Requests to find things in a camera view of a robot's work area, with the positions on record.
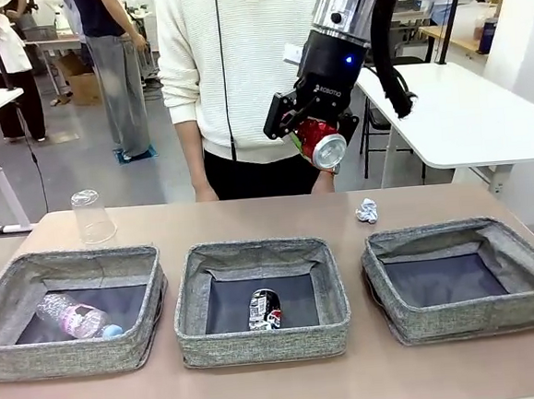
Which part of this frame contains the person in plaid shirt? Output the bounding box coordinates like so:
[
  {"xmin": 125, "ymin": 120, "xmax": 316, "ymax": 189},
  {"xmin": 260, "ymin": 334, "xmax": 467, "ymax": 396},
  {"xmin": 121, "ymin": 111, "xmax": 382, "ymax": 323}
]
[{"xmin": 0, "ymin": 0, "xmax": 50, "ymax": 146}]

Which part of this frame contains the black tripod stand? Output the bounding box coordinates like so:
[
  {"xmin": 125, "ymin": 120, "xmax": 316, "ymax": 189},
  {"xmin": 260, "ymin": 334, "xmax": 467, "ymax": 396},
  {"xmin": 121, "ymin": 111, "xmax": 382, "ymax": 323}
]
[{"xmin": 0, "ymin": 0, "xmax": 51, "ymax": 217}]

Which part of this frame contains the person's left hand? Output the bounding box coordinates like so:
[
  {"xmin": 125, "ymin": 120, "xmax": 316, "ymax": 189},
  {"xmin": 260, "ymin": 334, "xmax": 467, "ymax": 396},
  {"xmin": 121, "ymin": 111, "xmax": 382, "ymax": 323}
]
[{"xmin": 309, "ymin": 168, "xmax": 341, "ymax": 195}]

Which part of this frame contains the crushed black silver can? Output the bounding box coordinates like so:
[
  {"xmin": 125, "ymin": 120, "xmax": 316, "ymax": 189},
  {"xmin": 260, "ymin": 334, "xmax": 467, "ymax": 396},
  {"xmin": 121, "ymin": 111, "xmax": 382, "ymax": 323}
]
[{"xmin": 243, "ymin": 287, "xmax": 286, "ymax": 334}]

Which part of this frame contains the person's right forearm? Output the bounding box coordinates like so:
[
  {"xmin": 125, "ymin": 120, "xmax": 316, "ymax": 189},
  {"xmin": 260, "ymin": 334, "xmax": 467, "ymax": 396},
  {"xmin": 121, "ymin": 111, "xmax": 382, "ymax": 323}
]
[{"xmin": 174, "ymin": 117, "xmax": 213, "ymax": 194}]

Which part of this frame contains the grey background table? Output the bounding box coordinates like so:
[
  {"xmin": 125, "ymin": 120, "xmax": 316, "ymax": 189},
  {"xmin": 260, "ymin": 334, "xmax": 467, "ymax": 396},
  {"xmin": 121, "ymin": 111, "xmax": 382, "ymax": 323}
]
[{"xmin": 22, "ymin": 33, "xmax": 89, "ymax": 100}]

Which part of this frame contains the person's right hand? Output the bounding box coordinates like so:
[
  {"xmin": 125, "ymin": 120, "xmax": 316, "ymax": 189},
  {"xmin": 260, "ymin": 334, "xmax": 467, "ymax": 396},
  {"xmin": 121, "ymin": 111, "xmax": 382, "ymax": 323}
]
[{"xmin": 194, "ymin": 187, "xmax": 220, "ymax": 204}]

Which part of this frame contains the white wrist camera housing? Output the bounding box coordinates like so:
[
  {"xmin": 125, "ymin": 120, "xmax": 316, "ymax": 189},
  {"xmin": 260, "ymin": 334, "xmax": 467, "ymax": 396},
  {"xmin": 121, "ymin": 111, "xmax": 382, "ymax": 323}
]
[{"xmin": 280, "ymin": 41, "xmax": 308, "ymax": 69}]

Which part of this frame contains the person in white sweater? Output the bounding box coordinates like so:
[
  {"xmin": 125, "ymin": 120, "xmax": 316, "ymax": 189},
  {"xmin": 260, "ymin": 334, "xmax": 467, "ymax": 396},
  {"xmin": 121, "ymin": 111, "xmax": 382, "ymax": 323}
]
[{"xmin": 152, "ymin": 0, "xmax": 344, "ymax": 206}]

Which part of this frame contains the black corrugated cable sleeve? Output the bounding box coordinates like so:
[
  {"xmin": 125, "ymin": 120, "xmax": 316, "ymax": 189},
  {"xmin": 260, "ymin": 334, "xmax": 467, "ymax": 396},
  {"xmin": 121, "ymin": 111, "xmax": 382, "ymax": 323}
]
[{"xmin": 368, "ymin": 0, "xmax": 422, "ymax": 123}]

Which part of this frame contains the wooden table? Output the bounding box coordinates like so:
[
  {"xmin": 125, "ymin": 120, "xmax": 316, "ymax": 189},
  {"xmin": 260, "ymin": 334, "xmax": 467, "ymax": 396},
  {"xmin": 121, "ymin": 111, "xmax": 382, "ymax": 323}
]
[{"xmin": 418, "ymin": 19, "xmax": 492, "ymax": 67}]

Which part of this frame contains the clear plastic cup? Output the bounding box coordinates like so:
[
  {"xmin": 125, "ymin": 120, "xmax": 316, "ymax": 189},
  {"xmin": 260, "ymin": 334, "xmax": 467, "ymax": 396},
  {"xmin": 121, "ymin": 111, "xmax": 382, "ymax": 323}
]
[{"xmin": 68, "ymin": 186, "xmax": 121, "ymax": 246}]

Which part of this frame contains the thin black cord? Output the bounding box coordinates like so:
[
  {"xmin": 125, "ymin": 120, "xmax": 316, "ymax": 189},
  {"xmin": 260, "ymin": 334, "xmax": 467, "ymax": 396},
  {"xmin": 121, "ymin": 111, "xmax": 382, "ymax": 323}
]
[{"xmin": 212, "ymin": 0, "xmax": 239, "ymax": 163}]

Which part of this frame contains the grey fabric basket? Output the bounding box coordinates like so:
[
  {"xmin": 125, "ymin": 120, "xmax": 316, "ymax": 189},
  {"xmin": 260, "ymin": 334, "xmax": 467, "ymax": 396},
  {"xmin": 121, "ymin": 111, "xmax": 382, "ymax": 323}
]
[
  {"xmin": 0, "ymin": 241, "xmax": 176, "ymax": 385},
  {"xmin": 167, "ymin": 231, "xmax": 356, "ymax": 372},
  {"xmin": 357, "ymin": 212, "xmax": 534, "ymax": 351}
]

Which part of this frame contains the black folding chair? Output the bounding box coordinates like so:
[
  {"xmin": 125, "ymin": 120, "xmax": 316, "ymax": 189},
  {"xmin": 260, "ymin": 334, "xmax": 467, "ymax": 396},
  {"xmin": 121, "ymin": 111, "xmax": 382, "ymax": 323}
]
[{"xmin": 354, "ymin": 89, "xmax": 418, "ymax": 180}]

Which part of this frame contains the person in grey wide trousers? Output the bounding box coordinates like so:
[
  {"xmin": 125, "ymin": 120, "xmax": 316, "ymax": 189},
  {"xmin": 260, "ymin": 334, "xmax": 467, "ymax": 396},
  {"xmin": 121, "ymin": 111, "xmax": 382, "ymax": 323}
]
[{"xmin": 70, "ymin": 0, "xmax": 159, "ymax": 165}]

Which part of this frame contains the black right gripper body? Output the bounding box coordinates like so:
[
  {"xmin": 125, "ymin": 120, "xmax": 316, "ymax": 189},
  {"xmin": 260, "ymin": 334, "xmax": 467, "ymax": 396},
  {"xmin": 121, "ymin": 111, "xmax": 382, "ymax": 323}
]
[{"xmin": 288, "ymin": 24, "xmax": 376, "ymax": 124}]

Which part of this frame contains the white paper ball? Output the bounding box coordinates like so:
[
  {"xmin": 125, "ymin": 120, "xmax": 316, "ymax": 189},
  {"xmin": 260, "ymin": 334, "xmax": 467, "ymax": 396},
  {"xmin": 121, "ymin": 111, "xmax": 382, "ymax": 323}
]
[{"xmin": 353, "ymin": 195, "xmax": 383, "ymax": 226}]

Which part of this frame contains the black pole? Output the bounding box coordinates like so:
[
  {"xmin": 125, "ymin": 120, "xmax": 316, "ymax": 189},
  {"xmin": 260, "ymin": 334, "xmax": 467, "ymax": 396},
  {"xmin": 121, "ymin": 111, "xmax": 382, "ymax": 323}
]
[{"xmin": 430, "ymin": 0, "xmax": 468, "ymax": 67}]

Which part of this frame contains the blue floor mat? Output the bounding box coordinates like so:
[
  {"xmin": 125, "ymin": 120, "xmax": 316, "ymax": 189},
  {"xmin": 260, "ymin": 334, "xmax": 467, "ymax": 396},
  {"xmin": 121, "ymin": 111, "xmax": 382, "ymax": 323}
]
[{"xmin": 112, "ymin": 143, "xmax": 160, "ymax": 166}]

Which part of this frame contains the cardboard box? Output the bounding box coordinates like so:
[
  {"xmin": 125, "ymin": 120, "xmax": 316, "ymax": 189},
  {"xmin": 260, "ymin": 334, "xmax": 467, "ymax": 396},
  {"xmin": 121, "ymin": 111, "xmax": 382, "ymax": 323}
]
[{"xmin": 57, "ymin": 50, "xmax": 104, "ymax": 110}]

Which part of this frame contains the dark blue bottle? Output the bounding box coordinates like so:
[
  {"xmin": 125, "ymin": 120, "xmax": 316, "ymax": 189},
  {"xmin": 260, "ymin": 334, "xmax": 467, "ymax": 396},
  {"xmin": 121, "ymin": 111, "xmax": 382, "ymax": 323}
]
[{"xmin": 475, "ymin": 11, "xmax": 502, "ymax": 55}]

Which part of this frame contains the clear bottle pink label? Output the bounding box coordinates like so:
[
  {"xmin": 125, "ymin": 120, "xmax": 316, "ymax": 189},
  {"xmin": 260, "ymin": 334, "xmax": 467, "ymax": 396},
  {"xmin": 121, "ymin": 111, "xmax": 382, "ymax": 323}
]
[{"xmin": 34, "ymin": 287, "xmax": 125, "ymax": 345}]

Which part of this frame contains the crushed red can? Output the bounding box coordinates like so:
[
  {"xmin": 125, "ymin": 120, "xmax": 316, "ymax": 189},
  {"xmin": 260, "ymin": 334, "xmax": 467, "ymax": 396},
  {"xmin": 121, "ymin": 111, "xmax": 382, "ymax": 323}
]
[{"xmin": 291, "ymin": 116, "xmax": 350, "ymax": 173}]

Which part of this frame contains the white translucent container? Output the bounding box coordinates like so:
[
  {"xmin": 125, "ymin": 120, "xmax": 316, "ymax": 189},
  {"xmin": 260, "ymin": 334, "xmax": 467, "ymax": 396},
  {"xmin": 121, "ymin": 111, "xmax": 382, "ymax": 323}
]
[{"xmin": 452, "ymin": 2, "xmax": 486, "ymax": 48}]

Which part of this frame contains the person in light blue shirt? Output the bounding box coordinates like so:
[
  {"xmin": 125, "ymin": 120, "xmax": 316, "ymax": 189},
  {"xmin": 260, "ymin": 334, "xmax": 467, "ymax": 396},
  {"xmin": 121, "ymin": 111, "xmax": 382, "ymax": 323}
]
[{"xmin": 426, "ymin": 0, "xmax": 457, "ymax": 27}]

